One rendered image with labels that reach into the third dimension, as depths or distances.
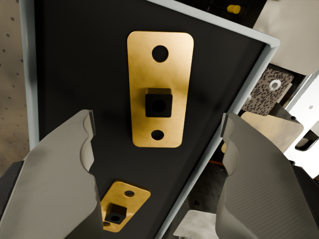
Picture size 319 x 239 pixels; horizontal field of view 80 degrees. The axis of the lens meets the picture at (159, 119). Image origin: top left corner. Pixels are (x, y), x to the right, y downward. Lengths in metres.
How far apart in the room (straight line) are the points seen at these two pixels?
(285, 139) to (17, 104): 0.76
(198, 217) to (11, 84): 0.67
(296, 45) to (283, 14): 0.04
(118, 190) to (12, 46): 0.60
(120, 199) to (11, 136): 0.75
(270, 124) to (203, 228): 0.20
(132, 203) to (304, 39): 0.23
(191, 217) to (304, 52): 0.26
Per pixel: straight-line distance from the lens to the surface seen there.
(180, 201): 0.20
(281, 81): 0.23
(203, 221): 0.35
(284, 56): 0.24
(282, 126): 0.29
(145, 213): 0.23
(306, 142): 0.48
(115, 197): 0.20
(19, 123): 0.85
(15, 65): 0.74
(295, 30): 0.24
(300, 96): 0.38
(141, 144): 0.15
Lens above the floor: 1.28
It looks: 57 degrees down
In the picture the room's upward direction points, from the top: 179 degrees clockwise
